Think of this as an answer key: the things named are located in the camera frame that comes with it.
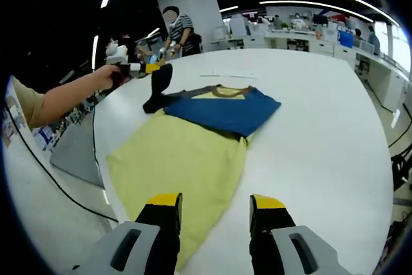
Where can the person's left hand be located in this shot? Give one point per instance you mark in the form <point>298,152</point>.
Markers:
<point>103,77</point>

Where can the blue storage bin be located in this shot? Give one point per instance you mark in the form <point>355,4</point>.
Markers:
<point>346,38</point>

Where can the yellow-green garment with coloured sleeves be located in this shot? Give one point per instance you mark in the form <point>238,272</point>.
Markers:
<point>180,159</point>

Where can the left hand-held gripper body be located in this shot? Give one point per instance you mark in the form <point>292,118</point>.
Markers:
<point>118,54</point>

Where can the white office counter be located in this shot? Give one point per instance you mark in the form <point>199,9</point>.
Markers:
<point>322,46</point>

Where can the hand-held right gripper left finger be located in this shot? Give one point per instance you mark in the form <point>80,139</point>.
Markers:
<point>161,223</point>

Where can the short curved ceiling light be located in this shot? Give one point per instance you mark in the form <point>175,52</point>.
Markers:
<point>267,2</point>

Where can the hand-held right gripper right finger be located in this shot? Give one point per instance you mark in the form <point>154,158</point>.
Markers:
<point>270,223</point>

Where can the white square pillar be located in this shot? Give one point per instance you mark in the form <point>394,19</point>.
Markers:
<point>199,11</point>

